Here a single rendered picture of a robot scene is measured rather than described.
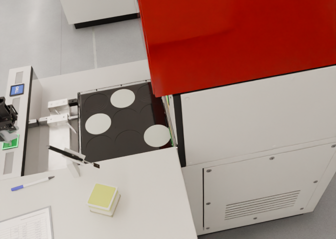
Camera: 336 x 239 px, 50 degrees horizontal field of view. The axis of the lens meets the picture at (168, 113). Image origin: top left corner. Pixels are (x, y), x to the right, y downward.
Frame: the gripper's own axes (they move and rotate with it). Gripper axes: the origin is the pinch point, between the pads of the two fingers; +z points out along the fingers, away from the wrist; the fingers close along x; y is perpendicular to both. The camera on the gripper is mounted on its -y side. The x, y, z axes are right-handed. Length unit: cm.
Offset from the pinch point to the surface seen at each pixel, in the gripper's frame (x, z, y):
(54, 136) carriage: 5.4, 9.7, 13.8
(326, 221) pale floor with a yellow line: -20, 97, 136
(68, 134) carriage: 4.9, 9.7, 19.0
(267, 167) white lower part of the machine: -16, 29, 94
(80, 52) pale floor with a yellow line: 159, 98, 4
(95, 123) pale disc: 6.4, 7.7, 30.1
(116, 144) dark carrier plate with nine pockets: -5.3, 7.7, 37.3
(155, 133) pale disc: -4, 8, 52
